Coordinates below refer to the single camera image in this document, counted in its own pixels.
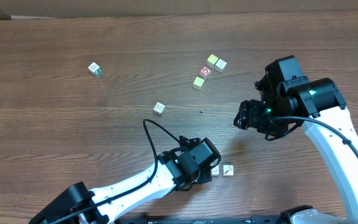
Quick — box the yellow top block lower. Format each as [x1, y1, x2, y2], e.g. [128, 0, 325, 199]
[193, 77, 204, 90]

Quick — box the yellow top block upper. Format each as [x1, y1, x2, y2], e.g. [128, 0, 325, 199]
[206, 54, 219, 68]

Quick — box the red edged frog block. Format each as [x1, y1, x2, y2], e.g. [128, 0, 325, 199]
[153, 102, 166, 116]

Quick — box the yellow G letter block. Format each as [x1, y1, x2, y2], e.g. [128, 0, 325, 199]
[211, 166, 219, 177]

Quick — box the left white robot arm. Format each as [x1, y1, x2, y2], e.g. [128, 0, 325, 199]
[30, 148, 221, 223]

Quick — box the green sided wooden block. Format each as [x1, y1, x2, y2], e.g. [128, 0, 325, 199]
[88, 62, 102, 77]

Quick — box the plain top wooden block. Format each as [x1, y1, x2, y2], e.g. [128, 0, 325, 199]
[214, 58, 227, 73]

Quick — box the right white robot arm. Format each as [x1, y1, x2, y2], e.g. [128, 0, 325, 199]
[234, 78, 358, 223]

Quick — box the hammer picture wooden block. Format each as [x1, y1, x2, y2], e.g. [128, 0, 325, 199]
[223, 165, 234, 177]

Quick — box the red top block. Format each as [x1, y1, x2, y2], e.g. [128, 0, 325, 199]
[199, 66, 211, 80]

